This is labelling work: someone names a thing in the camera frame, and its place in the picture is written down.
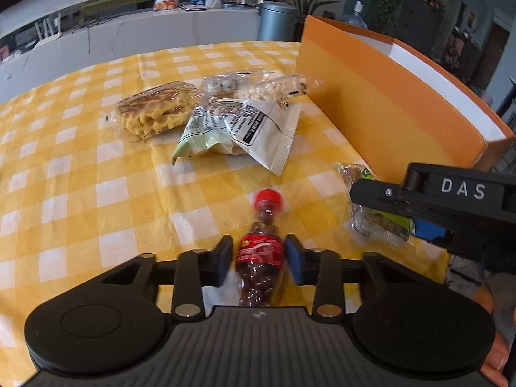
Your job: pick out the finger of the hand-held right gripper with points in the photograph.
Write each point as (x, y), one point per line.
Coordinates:
(375, 192)
(431, 232)

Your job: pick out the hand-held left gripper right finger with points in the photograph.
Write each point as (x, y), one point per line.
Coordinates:
(295, 260)

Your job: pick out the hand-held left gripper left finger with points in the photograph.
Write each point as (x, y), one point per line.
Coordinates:
(225, 260)

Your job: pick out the cola bottle candy packet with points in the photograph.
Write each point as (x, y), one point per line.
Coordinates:
(258, 250)

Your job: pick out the green raisin packet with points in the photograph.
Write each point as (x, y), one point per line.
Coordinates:
(375, 227)

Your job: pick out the orange cardboard box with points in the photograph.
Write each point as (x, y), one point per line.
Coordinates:
(383, 100)

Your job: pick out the clear puffed rice cake packet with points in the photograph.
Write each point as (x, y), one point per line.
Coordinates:
(266, 90)

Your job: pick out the white green snack packet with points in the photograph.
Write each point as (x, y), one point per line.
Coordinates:
(242, 129)

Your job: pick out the yellow checked tablecloth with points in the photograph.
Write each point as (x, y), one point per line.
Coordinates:
(80, 193)

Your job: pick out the clear waffle packet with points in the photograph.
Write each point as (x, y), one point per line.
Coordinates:
(153, 109)

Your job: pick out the blue water jug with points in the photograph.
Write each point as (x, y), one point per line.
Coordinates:
(354, 20)

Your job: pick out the small clear candy packet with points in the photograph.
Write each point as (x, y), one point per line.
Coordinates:
(225, 85)

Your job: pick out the grey dresser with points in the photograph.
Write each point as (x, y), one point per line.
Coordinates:
(419, 20)

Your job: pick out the blue grey trash can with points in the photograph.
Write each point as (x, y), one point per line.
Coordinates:
(278, 22)

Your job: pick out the white marble television cabinet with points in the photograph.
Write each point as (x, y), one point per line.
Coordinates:
(161, 32)

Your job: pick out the white router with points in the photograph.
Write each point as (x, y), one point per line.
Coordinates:
(48, 42)

